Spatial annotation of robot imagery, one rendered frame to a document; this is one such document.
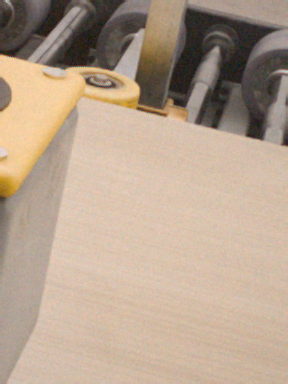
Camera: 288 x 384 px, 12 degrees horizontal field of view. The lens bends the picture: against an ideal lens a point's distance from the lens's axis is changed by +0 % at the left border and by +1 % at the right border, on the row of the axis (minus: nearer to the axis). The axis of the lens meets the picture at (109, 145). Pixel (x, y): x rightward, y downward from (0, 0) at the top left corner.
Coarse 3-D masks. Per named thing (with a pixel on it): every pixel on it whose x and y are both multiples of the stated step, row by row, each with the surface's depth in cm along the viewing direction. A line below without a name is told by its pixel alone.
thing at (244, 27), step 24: (120, 0) 193; (48, 24) 196; (96, 24) 195; (192, 24) 192; (240, 24) 191; (264, 24) 191; (72, 48) 197; (192, 48) 193; (240, 48) 192; (192, 72) 194; (240, 72) 193; (168, 96) 194; (216, 96) 195; (216, 120) 195
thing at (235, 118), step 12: (36, 36) 197; (24, 48) 191; (24, 60) 186; (96, 60) 193; (228, 84) 194; (240, 84) 194; (228, 96) 190; (240, 96) 190; (228, 108) 184; (240, 108) 185; (228, 120) 179; (240, 120) 180; (228, 132) 175; (240, 132) 176
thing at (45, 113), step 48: (0, 96) 29; (48, 96) 30; (0, 144) 27; (48, 144) 29; (0, 192) 26; (48, 192) 30; (0, 240) 26; (48, 240) 32; (0, 288) 27; (0, 336) 28
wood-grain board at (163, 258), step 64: (128, 128) 123; (192, 128) 126; (64, 192) 106; (128, 192) 109; (192, 192) 111; (256, 192) 114; (64, 256) 96; (128, 256) 98; (192, 256) 100; (256, 256) 102; (64, 320) 87; (128, 320) 89; (192, 320) 91; (256, 320) 92
